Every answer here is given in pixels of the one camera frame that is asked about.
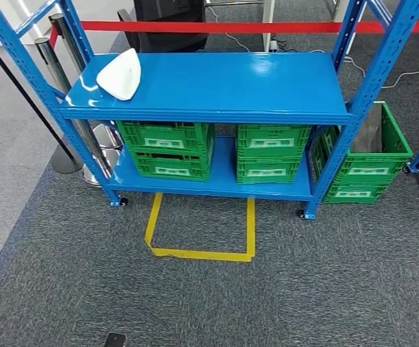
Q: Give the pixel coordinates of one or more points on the black thin pole stand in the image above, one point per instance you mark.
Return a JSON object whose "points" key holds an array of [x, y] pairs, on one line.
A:
{"points": [[65, 160]]}

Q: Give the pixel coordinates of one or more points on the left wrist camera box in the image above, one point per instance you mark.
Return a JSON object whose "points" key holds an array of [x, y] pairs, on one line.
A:
{"points": [[115, 340]]}

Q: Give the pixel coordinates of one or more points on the chrome stanchion post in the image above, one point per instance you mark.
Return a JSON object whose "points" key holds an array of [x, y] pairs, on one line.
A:
{"points": [[51, 62], [66, 38]]}

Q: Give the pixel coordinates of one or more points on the white power strip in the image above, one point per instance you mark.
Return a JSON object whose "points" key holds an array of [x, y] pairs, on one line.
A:
{"points": [[273, 46]]}

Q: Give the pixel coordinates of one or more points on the red barrier belt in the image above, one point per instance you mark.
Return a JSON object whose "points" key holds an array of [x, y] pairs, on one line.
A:
{"points": [[213, 27]]}

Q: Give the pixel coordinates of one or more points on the white triangular plastic part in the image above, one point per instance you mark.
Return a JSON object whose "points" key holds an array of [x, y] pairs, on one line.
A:
{"points": [[121, 74]]}

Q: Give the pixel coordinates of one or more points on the black mesh office chair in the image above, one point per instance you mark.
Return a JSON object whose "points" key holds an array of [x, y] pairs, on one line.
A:
{"points": [[170, 24]]}

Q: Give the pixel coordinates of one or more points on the green plastic crate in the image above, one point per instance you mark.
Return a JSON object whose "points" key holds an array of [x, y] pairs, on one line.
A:
{"points": [[173, 167], [272, 139], [368, 167], [354, 193], [267, 171], [162, 136]]}

